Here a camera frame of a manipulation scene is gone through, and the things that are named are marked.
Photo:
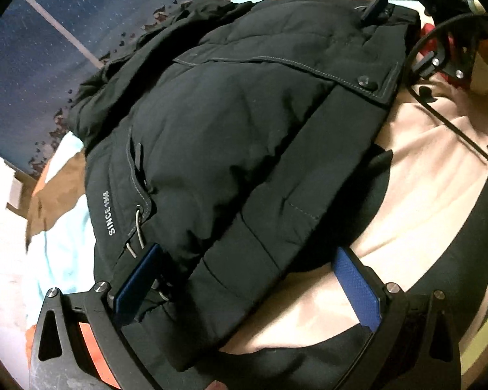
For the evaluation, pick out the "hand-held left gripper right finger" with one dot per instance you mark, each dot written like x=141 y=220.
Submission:
x=358 y=288

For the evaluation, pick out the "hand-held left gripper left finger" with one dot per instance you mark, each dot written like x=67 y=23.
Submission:
x=138 y=284

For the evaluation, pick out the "black padded jacket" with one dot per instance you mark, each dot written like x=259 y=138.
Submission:
x=227 y=130

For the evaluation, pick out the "colourful patchwork printed blanket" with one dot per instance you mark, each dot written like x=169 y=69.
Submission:
x=410 y=195

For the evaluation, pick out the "brown cardboard box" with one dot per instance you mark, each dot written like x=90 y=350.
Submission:
x=18 y=205

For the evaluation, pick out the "blue printed cloth wardrobe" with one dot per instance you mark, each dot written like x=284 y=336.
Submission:
x=36 y=89

